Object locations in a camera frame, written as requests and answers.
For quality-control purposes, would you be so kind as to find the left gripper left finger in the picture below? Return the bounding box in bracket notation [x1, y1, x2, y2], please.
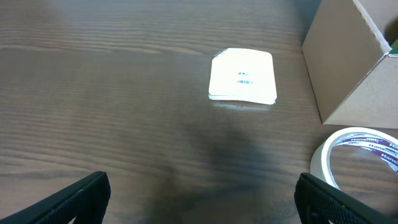
[1, 171, 111, 224]

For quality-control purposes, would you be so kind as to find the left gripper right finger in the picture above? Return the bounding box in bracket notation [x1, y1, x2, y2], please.
[294, 173, 397, 224]

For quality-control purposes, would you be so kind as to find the white tape roll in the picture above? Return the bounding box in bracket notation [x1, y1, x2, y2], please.
[310, 127, 397, 189]

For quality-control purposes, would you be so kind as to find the brown cardboard box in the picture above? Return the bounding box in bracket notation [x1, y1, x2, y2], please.
[302, 0, 397, 129]

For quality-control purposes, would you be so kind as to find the yellow sticky note pad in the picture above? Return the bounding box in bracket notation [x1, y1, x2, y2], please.
[208, 48, 277, 105]

